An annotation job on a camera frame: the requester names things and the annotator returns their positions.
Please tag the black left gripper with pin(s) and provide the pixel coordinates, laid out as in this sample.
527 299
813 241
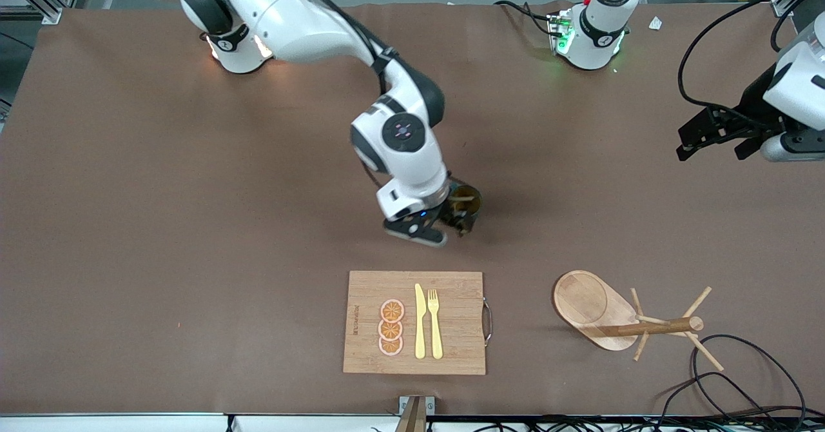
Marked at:
751 104

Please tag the white paper scrap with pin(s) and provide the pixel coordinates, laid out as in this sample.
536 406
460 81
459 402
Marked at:
655 23

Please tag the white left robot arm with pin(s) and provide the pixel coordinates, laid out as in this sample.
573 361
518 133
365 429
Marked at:
596 35

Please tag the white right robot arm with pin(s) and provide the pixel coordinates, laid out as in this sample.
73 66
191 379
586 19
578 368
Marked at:
309 26

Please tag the yellow plastic fork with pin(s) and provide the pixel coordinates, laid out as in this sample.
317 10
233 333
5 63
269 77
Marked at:
436 335

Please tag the dark green ribbed cup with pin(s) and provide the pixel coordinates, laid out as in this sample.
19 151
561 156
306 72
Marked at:
475 195

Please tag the toy orange slice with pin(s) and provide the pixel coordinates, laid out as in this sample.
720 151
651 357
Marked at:
390 330
392 310

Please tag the wooden mug rack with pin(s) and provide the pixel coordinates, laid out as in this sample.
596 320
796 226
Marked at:
580 300

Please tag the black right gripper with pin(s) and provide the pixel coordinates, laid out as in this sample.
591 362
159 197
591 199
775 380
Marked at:
455 213

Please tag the yellow plastic knife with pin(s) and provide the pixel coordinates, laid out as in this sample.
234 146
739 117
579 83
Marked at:
420 329

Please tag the metal bracket with brown bar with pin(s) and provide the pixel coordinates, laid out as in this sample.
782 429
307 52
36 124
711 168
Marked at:
412 416

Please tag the wooden cutting board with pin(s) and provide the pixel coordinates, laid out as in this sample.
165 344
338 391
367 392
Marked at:
454 348

